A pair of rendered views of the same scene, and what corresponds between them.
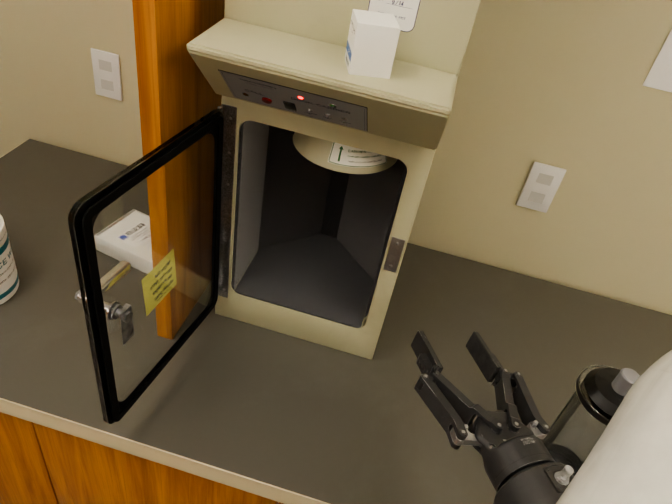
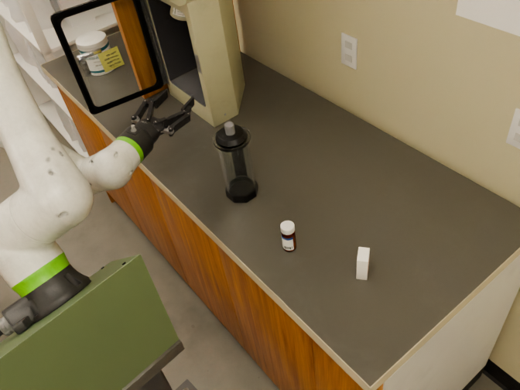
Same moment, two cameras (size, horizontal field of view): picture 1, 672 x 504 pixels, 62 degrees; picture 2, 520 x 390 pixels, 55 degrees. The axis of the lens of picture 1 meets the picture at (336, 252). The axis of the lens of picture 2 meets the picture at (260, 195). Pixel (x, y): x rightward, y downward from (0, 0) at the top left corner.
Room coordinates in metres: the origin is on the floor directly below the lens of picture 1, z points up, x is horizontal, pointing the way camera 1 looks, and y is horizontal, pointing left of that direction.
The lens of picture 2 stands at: (-0.12, -1.36, 2.05)
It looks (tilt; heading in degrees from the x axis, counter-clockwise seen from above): 45 degrees down; 51
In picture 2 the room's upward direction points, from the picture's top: 9 degrees counter-clockwise
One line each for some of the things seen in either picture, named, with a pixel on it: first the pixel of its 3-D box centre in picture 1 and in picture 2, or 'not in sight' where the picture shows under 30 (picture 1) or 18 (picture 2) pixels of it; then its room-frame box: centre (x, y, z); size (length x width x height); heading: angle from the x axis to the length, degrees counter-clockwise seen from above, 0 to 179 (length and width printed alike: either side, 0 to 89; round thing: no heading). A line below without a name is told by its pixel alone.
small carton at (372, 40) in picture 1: (371, 44); not in sight; (0.68, 0.01, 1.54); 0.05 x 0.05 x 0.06; 12
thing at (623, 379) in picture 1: (620, 389); (230, 133); (0.55, -0.43, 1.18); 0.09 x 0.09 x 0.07
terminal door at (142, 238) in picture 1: (163, 269); (112, 54); (0.59, 0.24, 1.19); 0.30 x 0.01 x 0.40; 165
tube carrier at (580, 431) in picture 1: (584, 435); (237, 164); (0.55, -0.43, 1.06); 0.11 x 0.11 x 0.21
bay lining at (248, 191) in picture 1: (327, 196); (204, 37); (0.86, 0.04, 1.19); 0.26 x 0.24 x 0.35; 83
